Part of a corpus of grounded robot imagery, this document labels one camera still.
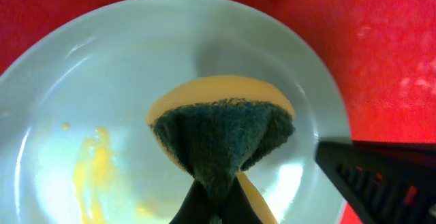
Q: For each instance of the pale green plate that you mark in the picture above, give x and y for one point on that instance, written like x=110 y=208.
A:
x=73 y=112

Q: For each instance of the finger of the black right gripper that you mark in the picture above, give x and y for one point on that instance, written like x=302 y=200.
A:
x=385 y=183

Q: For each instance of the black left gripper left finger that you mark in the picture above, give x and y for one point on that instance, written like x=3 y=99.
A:
x=195 y=208

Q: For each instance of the yellow green scrub sponge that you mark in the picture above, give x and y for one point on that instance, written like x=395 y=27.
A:
x=216 y=128

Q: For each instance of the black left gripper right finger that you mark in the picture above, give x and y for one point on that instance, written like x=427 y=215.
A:
x=236 y=209

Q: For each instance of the red plastic serving tray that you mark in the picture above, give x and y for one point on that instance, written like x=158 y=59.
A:
x=380 y=54

